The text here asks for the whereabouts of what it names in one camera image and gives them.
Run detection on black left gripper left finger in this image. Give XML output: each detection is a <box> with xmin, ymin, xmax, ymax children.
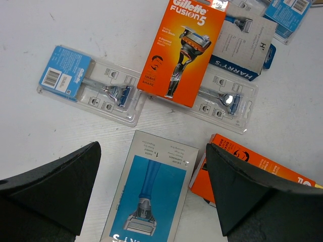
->
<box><xmin>1</xmin><ymin>142</ymin><xmax>101</xmax><ymax>241</ymax></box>

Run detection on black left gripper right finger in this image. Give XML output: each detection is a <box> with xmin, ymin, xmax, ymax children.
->
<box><xmin>206</xmin><ymin>144</ymin><xmax>322</xmax><ymax>241</ymax></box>

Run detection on orange Gillette box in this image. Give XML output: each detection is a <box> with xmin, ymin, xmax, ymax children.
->
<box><xmin>189</xmin><ymin>134</ymin><xmax>322</xmax><ymax>206</ymax></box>
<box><xmin>137</xmin><ymin>0</ymin><xmax>229</xmax><ymax>107</ymax></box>

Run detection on grey blue Harry's box left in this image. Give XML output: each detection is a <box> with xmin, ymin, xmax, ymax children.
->
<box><xmin>100</xmin><ymin>130</ymin><xmax>199</xmax><ymax>242</ymax></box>

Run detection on clear blister razor pack middle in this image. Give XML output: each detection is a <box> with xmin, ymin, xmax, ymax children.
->
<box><xmin>148</xmin><ymin>67</ymin><xmax>258</xmax><ymax>134</ymax></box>

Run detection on clear blister razor pack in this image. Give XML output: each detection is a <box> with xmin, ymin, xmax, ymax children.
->
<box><xmin>148</xmin><ymin>67</ymin><xmax>258</xmax><ymax>134</ymax></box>
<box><xmin>231</xmin><ymin>0</ymin><xmax>315</xmax><ymax>45</ymax></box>
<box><xmin>37</xmin><ymin>45</ymin><xmax>146</xmax><ymax>127</ymax></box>

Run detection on clear blister razor pack left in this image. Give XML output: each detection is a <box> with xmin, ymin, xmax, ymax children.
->
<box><xmin>37</xmin><ymin>45</ymin><xmax>146</xmax><ymax>127</ymax></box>

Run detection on Harry's box upper white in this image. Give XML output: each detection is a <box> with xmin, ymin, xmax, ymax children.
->
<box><xmin>209</xmin><ymin>3</ymin><xmax>277</xmax><ymax>81</ymax></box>

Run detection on clear blister razor pack top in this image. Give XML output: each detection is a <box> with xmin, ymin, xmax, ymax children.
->
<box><xmin>231</xmin><ymin>0</ymin><xmax>315</xmax><ymax>45</ymax></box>

